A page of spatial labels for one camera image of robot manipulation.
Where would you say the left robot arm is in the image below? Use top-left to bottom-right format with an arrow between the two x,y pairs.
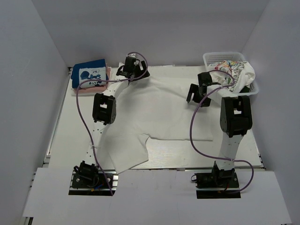
76,52 -> 150,179

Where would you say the purple cable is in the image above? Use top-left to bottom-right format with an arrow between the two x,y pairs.
75,52 -> 148,195
188,69 -> 255,194

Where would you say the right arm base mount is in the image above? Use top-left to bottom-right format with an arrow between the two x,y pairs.
191,164 -> 241,199

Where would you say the folded pink t-shirt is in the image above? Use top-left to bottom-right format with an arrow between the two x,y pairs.
71,67 -> 112,97

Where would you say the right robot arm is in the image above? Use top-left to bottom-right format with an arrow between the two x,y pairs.
186,71 -> 253,187

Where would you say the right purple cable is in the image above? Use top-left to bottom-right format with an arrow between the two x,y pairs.
188,69 -> 255,194

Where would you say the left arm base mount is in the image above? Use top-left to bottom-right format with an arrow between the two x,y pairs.
68,161 -> 118,196

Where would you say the folded blue t-shirt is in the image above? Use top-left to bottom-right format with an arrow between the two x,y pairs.
71,59 -> 109,89

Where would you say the dark green t-shirt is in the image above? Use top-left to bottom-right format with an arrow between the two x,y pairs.
240,86 -> 250,93

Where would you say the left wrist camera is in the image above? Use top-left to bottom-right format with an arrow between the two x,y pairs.
127,53 -> 138,59

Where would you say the white plastic basket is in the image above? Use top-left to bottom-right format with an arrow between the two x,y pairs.
203,52 -> 259,96

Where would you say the white cartoon print t-shirt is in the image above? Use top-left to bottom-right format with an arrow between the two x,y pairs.
208,60 -> 255,94

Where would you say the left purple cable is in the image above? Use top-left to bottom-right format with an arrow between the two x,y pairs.
75,52 -> 148,195

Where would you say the white t-shirt red print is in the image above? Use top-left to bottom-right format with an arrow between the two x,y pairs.
97,67 -> 213,173

